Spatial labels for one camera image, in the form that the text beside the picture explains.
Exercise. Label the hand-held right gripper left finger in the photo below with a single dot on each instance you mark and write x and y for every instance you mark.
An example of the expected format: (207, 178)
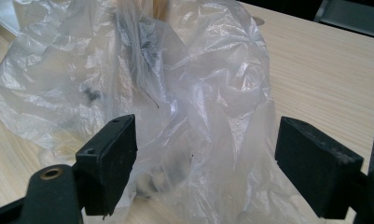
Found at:
(103, 168)

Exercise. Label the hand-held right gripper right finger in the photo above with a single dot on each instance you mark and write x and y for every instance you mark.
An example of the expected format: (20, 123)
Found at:
(318, 168)

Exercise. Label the clear plastic bag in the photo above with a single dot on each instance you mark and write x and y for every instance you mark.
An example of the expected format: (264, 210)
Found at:
(206, 93)

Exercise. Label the white plastic tray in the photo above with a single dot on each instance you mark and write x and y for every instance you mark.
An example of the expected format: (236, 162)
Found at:
(1, 15)

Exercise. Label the white metal table frame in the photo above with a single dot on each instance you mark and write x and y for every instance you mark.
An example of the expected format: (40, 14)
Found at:
(352, 17)

